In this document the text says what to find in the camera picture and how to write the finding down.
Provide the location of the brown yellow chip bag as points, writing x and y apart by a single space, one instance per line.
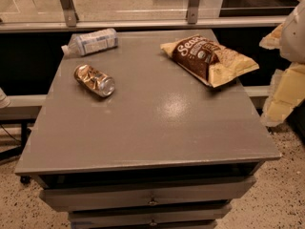
213 64

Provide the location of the drawer knob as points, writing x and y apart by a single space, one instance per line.
153 223
152 202

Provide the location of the metal railing frame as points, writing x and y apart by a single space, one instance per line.
90 15

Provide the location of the lower drawer knob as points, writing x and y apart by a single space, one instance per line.
153 223

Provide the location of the lower grey drawer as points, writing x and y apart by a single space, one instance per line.
163 215

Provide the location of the upper grey drawer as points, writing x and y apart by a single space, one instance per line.
127 196

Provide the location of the grey drawer cabinet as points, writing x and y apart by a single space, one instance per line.
159 125

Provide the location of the grey drawer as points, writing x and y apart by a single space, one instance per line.
163 215
127 196

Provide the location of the clear plastic water bottle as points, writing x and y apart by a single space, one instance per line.
88 43

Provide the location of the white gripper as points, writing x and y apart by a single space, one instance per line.
294 37

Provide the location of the orange soda can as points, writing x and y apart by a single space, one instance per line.
93 80

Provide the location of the upper drawer knob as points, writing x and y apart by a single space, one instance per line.
152 202

